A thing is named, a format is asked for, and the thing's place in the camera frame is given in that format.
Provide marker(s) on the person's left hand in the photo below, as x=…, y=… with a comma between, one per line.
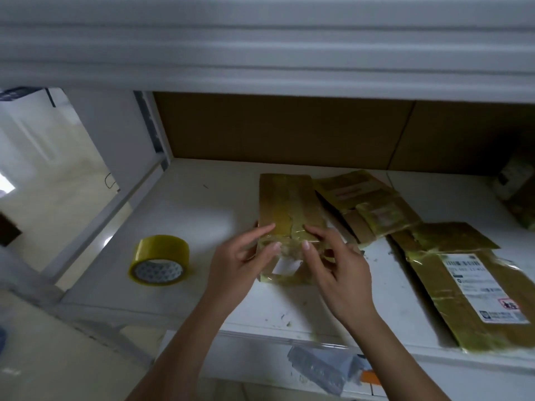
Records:
x=238, y=267

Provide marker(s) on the person's right hand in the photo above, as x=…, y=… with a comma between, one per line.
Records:
x=341, y=279

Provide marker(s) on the white metal shelf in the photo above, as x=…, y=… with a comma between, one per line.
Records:
x=192, y=204

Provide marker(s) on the small taped carton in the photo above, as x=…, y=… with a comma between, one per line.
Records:
x=364, y=204

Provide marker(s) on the wide barcode label cardboard box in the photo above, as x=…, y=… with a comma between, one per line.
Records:
x=284, y=200

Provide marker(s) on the yellow tape roll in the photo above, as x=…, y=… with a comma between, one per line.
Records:
x=155, y=250

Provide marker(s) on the stack of cardboard boxes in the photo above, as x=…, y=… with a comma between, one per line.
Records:
x=476, y=279

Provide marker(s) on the person's right forearm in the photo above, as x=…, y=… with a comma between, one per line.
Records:
x=401, y=359

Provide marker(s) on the person's left forearm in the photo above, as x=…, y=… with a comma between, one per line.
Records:
x=180, y=355

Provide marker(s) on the orange plastic object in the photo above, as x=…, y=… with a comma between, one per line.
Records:
x=372, y=378

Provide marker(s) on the dark brown cabinet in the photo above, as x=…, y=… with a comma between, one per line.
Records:
x=8, y=229

